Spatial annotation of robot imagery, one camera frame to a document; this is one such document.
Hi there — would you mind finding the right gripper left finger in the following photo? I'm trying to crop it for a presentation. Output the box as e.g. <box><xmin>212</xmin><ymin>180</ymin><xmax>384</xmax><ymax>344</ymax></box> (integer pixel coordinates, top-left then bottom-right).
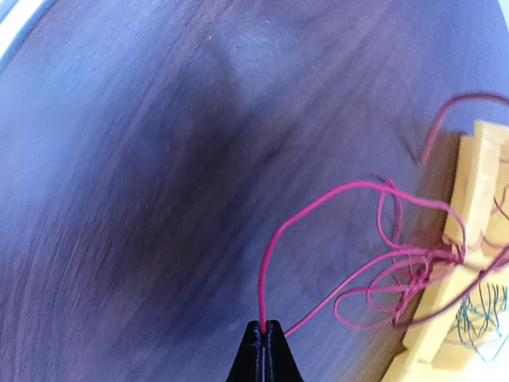
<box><xmin>226</xmin><ymin>321</ymin><xmax>263</xmax><ymax>382</ymax></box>

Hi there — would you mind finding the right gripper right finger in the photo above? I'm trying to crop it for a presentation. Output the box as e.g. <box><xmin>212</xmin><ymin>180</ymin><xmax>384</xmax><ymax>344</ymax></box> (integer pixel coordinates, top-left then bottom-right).
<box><xmin>264</xmin><ymin>320</ymin><xmax>304</xmax><ymax>382</ymax></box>

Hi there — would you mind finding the red cable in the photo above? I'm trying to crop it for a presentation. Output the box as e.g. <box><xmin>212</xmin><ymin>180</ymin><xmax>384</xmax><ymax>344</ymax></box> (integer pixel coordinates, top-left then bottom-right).
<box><xmin>258</xmin><ymin>92</ymin><xmax>509</xmax><ymax>337</ymax></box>

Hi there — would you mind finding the yellow three-compartment bin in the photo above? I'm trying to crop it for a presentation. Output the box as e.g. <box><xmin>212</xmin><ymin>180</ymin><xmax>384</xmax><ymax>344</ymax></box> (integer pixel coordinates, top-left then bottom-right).
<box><xmin>383</xmin><ymin>121</ymin><xmax>508</xmax><ymax>381</ymax></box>

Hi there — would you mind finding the green cable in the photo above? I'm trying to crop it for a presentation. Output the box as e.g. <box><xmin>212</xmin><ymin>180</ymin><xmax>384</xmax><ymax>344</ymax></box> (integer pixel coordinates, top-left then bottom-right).
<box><xmin>449</xmin><ymin>282</ymin><xmax>509</xmax><ymax>363</ymax></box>

